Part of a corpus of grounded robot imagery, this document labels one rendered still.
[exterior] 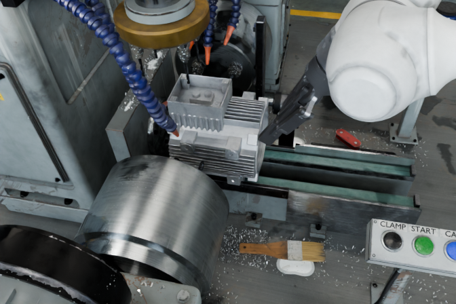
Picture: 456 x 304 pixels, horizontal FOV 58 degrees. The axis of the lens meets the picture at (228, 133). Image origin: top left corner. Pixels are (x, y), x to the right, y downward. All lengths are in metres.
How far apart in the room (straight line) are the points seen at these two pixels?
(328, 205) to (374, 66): 0.58
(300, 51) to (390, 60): 1.18
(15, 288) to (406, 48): 0.45
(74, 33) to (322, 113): 0.80
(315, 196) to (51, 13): 0.66
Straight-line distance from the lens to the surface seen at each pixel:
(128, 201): 0.69
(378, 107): 0.47
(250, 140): 0.86
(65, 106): 0.88
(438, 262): 0.79
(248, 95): 0.98
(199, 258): 0.69
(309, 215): 1.03
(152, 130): 0.94
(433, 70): 0.50
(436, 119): 1.43
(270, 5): 1.24
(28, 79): 0.80
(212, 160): 0.90
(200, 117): 0.88
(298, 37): 1.72
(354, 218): 1.02
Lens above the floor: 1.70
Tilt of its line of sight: 45 degrees down
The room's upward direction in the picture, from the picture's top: 4 degrees counter-clockwise
